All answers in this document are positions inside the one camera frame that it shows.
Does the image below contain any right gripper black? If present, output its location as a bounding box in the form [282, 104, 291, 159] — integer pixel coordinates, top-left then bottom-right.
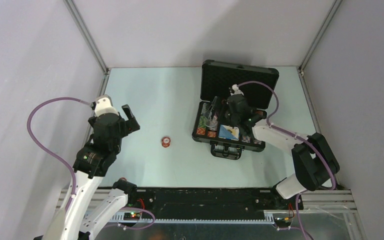
[203, 96, 240, 128]

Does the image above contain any black poker set case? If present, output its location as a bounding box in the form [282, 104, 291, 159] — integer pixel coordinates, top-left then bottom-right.
[191, 59, 280, 160]

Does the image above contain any clear round plastic disc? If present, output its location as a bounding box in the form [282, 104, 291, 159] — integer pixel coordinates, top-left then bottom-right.
[201, 114, 219, 131]

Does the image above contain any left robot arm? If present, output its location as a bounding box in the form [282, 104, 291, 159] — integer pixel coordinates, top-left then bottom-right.
[41, 100, 140, 240]

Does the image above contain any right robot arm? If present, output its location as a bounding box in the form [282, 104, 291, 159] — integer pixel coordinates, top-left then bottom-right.
[209, 94, 340, 209]

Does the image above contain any green chip stack row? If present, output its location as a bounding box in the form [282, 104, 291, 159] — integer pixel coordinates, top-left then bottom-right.
[196, 102, 209, 136]

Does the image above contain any purple chip stack row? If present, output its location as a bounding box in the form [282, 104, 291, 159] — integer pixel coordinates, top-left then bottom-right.
[207, 121, 220, 138]

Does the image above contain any blue card deck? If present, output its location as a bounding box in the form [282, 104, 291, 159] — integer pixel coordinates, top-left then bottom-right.
[218, 124, 240, 141]

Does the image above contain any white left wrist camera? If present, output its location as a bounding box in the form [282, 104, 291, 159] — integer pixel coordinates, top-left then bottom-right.
[90, 94, 119, 117]

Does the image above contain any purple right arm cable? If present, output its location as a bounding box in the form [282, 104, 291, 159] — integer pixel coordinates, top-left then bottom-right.
[235, 80, 337, 240]

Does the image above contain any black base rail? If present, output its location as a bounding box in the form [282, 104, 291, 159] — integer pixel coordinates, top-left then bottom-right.
[127, 187, 303, 221]

